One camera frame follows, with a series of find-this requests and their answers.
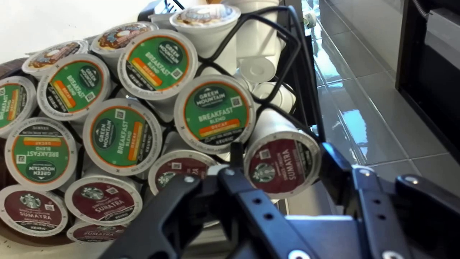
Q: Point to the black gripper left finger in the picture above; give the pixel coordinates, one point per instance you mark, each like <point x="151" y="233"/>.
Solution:
<point x="216" y="220"/>

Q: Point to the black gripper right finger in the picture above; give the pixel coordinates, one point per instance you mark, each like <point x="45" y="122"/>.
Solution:
<point x="411" y="220"/>

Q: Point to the maroon lid coffee pod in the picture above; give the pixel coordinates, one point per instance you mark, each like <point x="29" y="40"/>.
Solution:
<point x="180" y="167"/>
<point x="32" y="210"/>
<point x="102" y="198"/>
<point x="95" y="231"/>
<point x="282" y="165"/>

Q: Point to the green lid coffee pod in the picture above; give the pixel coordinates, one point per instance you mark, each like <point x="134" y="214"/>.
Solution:
<point x="122" y="136"/>
<point x="14" y="102"/>
<point x="40" y="152"/>
<point x="157" y="64"/>
<point x="214" y="113"/>
<point x="73" y="86"/>

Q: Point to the white coffee pod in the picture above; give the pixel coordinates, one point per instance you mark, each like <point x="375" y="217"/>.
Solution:
<point x="275" y="95"/>
<point x="259" y="69"/>

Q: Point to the beige lid coffee pod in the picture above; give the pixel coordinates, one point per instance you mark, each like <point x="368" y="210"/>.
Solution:
<point x="206" y="18"/>

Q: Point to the brown lid coffee pod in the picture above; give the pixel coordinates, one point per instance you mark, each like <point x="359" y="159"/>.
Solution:
<point x="124" y="36"/>
<point x="55" y="53"/>

